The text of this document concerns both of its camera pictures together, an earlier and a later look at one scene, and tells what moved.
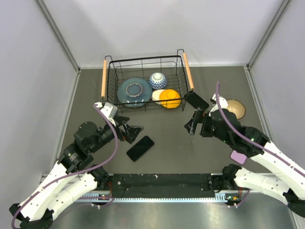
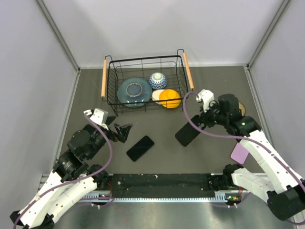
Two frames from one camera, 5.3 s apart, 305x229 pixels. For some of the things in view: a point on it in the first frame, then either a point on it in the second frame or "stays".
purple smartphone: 239,157 stays
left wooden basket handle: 104,78 stays
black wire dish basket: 146,84 stays
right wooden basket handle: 191,83 stays
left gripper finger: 120,119 -> 109,119
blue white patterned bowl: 157,80 stays
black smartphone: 140,148 stays
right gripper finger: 190,126 -> 197,120
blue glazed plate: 134,90 stays
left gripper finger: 133,131 -> 124,130
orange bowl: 169,98 stays
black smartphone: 197,101 -> 188,133
